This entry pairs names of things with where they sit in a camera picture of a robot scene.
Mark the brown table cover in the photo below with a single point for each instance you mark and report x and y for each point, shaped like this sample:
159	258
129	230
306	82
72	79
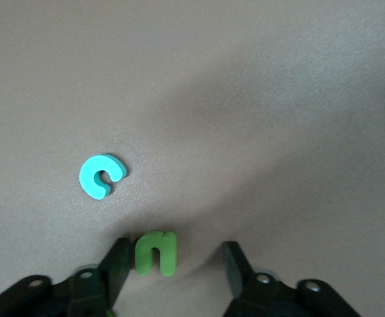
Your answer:
245	99

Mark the teal foam letter C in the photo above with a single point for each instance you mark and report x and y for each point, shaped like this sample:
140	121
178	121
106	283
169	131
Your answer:
88	178

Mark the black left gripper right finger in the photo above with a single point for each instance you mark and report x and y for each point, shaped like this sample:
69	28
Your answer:
271	297

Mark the green foam letter U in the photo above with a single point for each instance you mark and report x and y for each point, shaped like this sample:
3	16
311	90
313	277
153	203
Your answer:
167	257

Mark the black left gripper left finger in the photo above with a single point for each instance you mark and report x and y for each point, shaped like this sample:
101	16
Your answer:
80	297

